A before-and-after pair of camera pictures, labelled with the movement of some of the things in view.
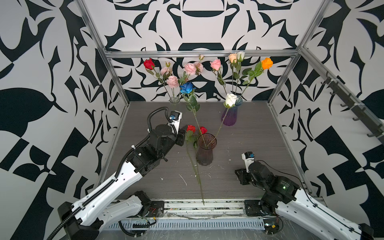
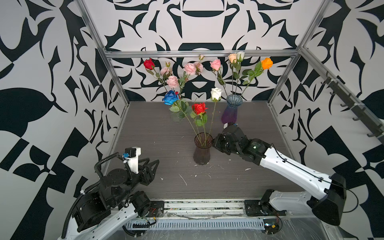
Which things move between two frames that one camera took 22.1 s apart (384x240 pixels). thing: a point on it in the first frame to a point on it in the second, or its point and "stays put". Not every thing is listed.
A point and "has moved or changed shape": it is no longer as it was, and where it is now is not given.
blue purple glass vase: x=229 y=115 stays put
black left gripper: x=180 y=135 to x=147 y=174
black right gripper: x=242 y=174 to x=217 y=143
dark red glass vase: x=206 y=143 has moved or changed shape
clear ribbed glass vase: x=174 y=100 to x=175 y=118
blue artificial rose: x=187 y=88 to x=181 y=107
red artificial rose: x=149 y=65 stays put
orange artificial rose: x=266 y=63 stays put
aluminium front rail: x=207 y=208 stays put
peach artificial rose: x=233 y=57 stays put
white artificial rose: x=230 y=101 to x=216 y=93
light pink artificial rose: x=215 y=65 stays put
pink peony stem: x=191 y=69 stays put
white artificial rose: x=240 y=56 stays put
